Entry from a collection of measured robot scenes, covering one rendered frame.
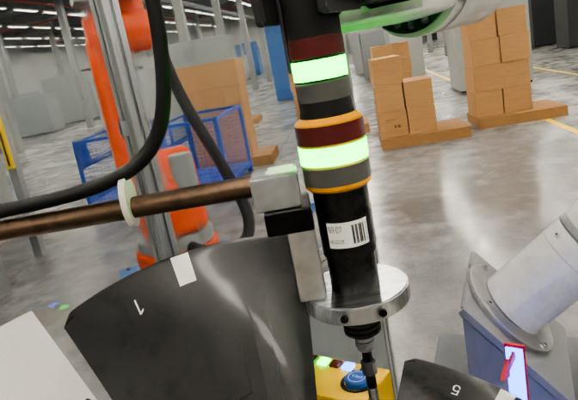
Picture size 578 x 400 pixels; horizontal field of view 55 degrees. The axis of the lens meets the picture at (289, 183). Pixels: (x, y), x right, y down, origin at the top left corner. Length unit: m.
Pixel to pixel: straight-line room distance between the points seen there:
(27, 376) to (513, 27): 8.15
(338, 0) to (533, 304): 0.79
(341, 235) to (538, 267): 0.70
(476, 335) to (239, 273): 0.56
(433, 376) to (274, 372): 0.27
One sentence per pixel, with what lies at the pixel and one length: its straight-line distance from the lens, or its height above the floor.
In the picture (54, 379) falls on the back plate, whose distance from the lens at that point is 0.69.
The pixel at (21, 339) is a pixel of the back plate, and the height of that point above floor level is 1.34.
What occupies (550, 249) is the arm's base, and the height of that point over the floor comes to 1.20.
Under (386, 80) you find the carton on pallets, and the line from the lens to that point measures 7.85.
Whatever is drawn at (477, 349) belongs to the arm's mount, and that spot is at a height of 1.06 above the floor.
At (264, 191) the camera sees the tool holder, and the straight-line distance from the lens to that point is 0.35.
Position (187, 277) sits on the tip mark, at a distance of 0.53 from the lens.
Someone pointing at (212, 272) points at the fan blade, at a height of 1.41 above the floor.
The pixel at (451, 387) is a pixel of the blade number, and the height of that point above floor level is 1.20.
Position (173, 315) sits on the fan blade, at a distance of 0.52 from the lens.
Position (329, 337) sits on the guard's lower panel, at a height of 0.74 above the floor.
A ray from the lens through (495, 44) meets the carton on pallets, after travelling 8.47.
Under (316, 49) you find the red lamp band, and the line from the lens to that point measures 0.33.
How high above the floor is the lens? 1.60
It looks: 13 degrees down
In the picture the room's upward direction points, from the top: 11 degrees counter-clockwise
